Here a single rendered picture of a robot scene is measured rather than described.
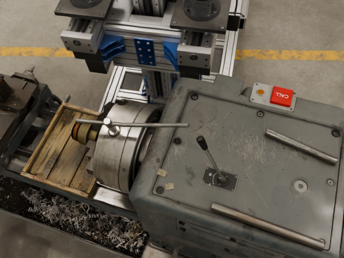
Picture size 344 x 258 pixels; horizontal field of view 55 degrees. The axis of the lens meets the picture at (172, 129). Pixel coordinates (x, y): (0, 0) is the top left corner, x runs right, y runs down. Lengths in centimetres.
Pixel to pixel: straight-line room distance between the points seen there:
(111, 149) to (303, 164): 55
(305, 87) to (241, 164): 186
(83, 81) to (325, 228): 222
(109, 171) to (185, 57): 58
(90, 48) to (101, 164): 61
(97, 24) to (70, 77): 136
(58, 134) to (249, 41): 193
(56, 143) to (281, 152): 92
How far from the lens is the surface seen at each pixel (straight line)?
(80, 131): 120
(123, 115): 106
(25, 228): 240
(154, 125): 91
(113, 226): 160
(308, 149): 99
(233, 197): 91
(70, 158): 143
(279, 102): 106
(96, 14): 148
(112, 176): 107
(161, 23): 153
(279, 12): 325
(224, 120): 101
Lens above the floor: 212
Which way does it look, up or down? 61 degrees down
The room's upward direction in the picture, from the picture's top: 6 degrees counter-clockwise
